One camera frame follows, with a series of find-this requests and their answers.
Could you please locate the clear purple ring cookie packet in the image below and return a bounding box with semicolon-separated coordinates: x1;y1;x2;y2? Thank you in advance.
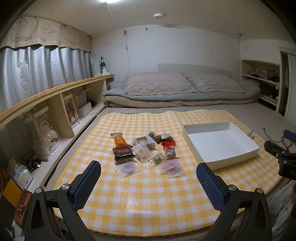
115;161;141;179

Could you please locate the dark red mooncake packet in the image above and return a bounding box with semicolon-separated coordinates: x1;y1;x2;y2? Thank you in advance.
112;145;135;165

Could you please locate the clear pink ring cookie packet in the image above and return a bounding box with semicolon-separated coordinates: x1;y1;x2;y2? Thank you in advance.
158;158;181;174

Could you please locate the orange snack bar packet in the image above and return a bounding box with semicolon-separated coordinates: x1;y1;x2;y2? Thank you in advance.
110;132;127;147

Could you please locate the red long snack packet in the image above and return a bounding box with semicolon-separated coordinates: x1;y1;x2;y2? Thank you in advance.
161;141;177;159

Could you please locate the green clear candy packet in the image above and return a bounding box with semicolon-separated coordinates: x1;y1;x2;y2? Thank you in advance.
149;153;166;167

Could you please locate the clear beige ring cookie packet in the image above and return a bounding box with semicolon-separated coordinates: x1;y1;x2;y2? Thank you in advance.
132;142;154;164

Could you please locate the white seaweed snack packet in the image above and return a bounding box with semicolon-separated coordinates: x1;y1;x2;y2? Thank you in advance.
161;133;174;142

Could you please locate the white boxed mooncake packet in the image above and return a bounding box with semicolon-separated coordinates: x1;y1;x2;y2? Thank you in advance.
132;136;157;150

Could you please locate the brown snack packet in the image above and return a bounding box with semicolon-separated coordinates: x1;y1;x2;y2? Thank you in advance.
154;135;164;144

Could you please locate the small clear dark candy packet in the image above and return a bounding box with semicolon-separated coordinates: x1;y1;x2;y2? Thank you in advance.
147;131;156;139

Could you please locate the person's right hand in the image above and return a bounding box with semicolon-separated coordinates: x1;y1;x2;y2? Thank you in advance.
291;181;296;219

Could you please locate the crumpled clear plastic wrapper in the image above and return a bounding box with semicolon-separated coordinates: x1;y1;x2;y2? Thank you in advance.
247;131;254;139

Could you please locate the white tissue box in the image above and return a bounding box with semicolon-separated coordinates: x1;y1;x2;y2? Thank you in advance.
6;157;33;190

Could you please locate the white cardboard tray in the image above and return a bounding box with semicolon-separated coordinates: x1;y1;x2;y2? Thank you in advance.
182;122;259;170

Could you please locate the wooden bedside shelf unit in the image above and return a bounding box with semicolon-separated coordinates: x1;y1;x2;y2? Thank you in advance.
1;74;114;192

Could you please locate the clear doll display case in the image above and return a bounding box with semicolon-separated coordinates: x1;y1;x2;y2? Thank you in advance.
22;103;62;158

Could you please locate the yellow checkered mat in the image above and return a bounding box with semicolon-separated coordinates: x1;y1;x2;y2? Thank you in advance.
48;104;287;237

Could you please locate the right beige pillow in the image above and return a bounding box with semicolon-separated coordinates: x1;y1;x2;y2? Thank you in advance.
187;73;244;93

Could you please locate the beige pillow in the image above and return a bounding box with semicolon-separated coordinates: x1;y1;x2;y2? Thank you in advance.
187;73;244;93
125;72;197;95

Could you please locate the white box on shelf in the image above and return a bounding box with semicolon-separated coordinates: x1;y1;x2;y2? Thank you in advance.
77;102;92;118

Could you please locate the beige folded blanket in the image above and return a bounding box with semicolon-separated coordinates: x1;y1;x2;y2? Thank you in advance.
104;96;258;108

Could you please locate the grey blue duvet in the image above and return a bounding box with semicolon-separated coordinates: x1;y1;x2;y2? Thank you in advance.
103;80;260;101

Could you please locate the left beige pillow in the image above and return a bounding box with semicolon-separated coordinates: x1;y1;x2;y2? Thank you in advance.
125;72;197;95

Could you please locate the grey curtain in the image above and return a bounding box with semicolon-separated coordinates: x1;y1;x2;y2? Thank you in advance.
1;45;92;113

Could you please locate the green glass bottle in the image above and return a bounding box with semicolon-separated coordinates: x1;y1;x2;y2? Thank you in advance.
100;56;107;74

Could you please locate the ceiling smoke detector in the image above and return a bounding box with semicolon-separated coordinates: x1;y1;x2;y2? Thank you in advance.
153;13;165;19

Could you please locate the beige printed valance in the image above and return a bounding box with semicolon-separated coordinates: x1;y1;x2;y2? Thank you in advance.
1;16;92;52

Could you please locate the black cable on bed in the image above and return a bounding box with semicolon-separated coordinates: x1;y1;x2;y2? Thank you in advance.
262;126;293;152

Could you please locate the white wall shelf niche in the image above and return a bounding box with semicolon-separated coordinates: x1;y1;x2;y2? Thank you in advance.
241;59;282;111

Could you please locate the white hanging cable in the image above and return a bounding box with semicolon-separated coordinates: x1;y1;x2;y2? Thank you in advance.
123;29;132;80

